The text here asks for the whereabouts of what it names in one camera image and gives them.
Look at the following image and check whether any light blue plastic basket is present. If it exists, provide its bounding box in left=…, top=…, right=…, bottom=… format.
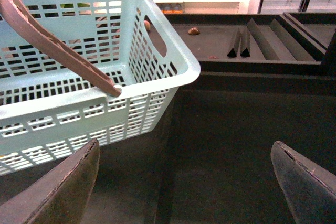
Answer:
left=1, top=0, right=201, bottom=175

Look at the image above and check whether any black triangular divider left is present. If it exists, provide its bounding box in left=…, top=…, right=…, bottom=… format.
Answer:
left=227, top=28, right=242, bottom=58

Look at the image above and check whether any pale round fruit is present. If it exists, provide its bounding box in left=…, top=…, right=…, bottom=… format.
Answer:
left=144, top=20, right=151, bottom=31

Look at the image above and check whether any dark wooden produce stand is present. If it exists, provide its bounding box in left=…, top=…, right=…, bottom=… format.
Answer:
left=0, top=71, right=336, bottom=224

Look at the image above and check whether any brown fruit on tray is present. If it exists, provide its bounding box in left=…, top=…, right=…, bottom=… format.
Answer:
left=187, top=27, right=200, bottom=36

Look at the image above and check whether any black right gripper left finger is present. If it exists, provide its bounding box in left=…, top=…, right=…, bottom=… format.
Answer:
left=1, top=138, right=100, bottom=223

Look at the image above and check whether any neighbouring dark produce stand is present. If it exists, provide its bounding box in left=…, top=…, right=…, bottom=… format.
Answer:
left=144, top=12, right=329, bottom=76

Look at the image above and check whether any black triangular divider right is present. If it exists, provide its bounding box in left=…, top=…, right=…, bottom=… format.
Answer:
left=240, top=28, right=250, bottom=57

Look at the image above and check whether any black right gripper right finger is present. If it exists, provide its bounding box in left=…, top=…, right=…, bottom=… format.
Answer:
left=270, top=141, right=335, bottom=223

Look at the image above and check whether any black triangular divider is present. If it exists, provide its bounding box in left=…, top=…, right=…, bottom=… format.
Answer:
left=227, top=28, right=242, bottom=58
left=240, top=28, right=250, bottom=57

